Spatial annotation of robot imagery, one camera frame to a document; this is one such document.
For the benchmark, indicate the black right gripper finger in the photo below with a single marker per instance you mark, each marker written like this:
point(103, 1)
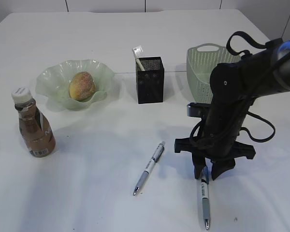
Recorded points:
point(199, 164)
point(219, 166)

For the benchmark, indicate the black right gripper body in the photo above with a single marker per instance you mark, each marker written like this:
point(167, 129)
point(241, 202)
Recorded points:
point(235, 87)

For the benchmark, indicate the blue white gel pen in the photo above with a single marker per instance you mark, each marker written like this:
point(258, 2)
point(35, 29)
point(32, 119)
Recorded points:
point(205, 198)

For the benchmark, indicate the cream ballpoint pen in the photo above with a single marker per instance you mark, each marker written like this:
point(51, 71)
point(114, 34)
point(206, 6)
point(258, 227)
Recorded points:
point(140, 64)

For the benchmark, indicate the clear plastic ruler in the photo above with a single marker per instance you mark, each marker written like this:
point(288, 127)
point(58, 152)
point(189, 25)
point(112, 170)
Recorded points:
point(137, 51)

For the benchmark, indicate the sugared bread loaf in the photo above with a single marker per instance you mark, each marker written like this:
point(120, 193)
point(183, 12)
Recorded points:
point(82, 86)

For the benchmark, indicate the brown Nescafe coffee bottle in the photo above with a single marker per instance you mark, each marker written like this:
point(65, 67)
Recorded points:
point(33, 125)

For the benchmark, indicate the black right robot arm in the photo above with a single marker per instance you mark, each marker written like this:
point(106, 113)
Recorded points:
point(280, 54)

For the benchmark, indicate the green plastic woven basket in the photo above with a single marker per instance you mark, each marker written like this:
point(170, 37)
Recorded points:
point(201, 60)

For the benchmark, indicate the black mesh pen holder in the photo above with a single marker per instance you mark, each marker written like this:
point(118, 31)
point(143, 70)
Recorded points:
point(150, 82)

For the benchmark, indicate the green wavy glass plate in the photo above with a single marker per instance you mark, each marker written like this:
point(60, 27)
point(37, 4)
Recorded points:
point(54, 82)

